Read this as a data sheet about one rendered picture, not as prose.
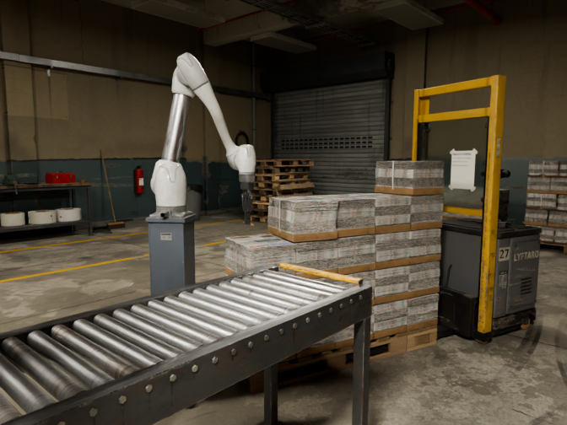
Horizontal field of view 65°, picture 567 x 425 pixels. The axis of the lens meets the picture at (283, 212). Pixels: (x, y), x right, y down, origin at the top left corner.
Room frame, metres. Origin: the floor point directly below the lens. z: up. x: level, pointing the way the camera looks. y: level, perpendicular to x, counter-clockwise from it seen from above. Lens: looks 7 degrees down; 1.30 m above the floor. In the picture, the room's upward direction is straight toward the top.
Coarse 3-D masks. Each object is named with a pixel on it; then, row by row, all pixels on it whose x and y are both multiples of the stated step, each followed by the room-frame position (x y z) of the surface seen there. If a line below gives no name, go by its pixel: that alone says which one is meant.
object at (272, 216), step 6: (270, 198) 2.78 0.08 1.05; (276, 198) 2.70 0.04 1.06; (282, 198) 2.71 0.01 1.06; (294, 198) 2.72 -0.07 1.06; (300, 198) 2.72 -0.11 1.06; (270, 204) 2.77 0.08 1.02; (276, 204) 2.69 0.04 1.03; (270, 210) 2.77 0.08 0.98; (276, 210) 2.69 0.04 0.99; (270, 216) 2.76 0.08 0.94; (276, 216) 2.70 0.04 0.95; (270, 222) 2.76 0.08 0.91; (276, 222) 2.68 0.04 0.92; (276, 228) 2.68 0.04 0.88
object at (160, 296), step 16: (240, 272) 1.92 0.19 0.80; (176, 288) 1.67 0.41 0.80; (192, 288) 1.68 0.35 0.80; (112, 304) 1.48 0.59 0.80; (128, 304) 1.48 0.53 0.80; (144, 304) 1.52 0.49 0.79; (64, 320) 1.33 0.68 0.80; (0, 336) 1.20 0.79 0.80; (16, 336) 1.21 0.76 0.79; (0, 352) 1.18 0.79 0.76
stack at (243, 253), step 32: (224, 256) 2.65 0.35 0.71; (256, 256) 2.35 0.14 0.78; (288, 256) 2.45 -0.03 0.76; (320, 256) 2.56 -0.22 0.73; (352, 256) 2.67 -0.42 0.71; (384, 256) 2.79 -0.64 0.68; (384, 288) 2.79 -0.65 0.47; (384, 320) 2.79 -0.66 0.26; (320, 352) 2.57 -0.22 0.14; (384, 352) 2.83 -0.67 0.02; (256, 384) 2.35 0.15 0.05; (288, 384) 2.45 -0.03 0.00
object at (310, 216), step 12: (288, 204) 2.55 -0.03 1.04; (300, 204) 2.48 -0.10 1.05; (312, 204) 2.51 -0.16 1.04; (324, 204) 2.54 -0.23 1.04; (336, 204) 2.58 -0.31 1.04; (288, 216) 2.54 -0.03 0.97; (300, 216) 2.49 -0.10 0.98; (312, 216) 2.51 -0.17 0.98; (324, 216) 2.55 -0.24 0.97; (288, 228) 2.53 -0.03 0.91; (300, 228) 2.48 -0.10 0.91; (312, 228) 2.52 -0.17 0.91; (324, 228) 2.55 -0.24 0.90
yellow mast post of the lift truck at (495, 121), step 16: (496, 80) 2.99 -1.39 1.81; (496, 96) 2.99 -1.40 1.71; (496, 112) 2.99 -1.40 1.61; (496, 128) 2.99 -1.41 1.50; (496, 144) 2.99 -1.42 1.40; (496, 160) 3.00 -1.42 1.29; (496, 176) 3.00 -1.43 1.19; (496, 192) 3.01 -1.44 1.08; (496, 208) 3.01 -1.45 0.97; (496, 224) 3.02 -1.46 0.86; (496, 240) 3.02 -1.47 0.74; (480, 256) 3.05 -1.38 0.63; (480, 272) 3.05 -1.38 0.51; (480, 288) 3.02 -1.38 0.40; (480, 304) 3.02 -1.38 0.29; (480, 320) 3.01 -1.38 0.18
